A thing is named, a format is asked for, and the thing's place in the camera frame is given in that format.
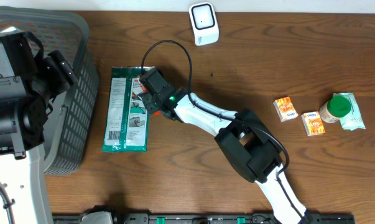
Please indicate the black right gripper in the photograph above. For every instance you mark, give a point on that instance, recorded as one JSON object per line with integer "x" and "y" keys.
{"x": 147, "y": 100}

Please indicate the red and white package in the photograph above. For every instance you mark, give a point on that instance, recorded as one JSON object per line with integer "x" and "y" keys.
{"x": 157, "y": 112}

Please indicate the dark green package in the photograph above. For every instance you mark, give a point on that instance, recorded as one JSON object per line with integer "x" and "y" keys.
{"x": 127, "y": 118}

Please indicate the orange tissue pack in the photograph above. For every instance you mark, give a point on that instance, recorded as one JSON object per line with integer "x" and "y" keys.
{"x": 285, "y": 109}
{"x": 313, "y": 123}

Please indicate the green lidded small jar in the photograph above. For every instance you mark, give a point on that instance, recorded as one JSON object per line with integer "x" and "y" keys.
{"x": 335, "y": 109}

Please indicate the mint green wipes packet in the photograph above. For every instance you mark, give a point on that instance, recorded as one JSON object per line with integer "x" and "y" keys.
{"x": 353, "y": 120}

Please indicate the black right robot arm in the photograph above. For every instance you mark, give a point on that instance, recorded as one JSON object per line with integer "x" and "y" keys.
{"x": 253, "y": 152}

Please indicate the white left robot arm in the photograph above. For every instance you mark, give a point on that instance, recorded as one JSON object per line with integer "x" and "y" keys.
{"x": 30, "y": 80}

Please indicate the white barcode scanner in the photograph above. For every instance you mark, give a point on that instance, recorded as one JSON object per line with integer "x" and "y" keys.
{"x": 204, "y": 23}

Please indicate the grey plastic mesh basket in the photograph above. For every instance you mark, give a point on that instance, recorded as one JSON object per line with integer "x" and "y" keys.
{"x": 68, "y": 124}

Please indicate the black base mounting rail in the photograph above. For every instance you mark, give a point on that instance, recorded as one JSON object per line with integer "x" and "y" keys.
{"x": 103, "y": 214}

